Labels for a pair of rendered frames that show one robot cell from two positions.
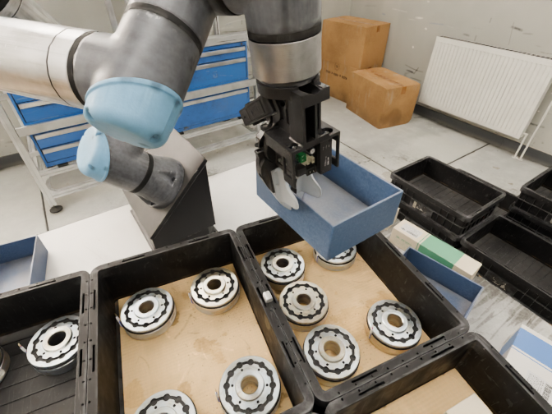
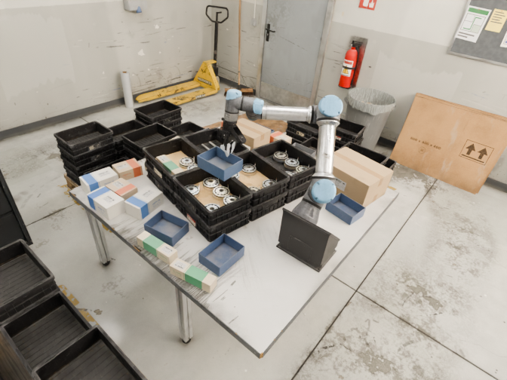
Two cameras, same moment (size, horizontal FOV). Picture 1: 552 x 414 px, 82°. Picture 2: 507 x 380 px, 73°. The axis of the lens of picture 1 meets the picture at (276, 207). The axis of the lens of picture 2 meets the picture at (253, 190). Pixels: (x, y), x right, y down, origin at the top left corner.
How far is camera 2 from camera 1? 2.13 m
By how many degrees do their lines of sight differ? 102
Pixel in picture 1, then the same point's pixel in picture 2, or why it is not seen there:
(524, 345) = (142, 203)
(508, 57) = not seen: outside the picture
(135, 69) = not seen: hidden behind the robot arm
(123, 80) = not seen: hidden behind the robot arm
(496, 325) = (139, 226)
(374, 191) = (204, 163)
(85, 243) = (337, 231)
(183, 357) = (253, 181)
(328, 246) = (216, 151)
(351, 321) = (204, 194)
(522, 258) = (37, 359)
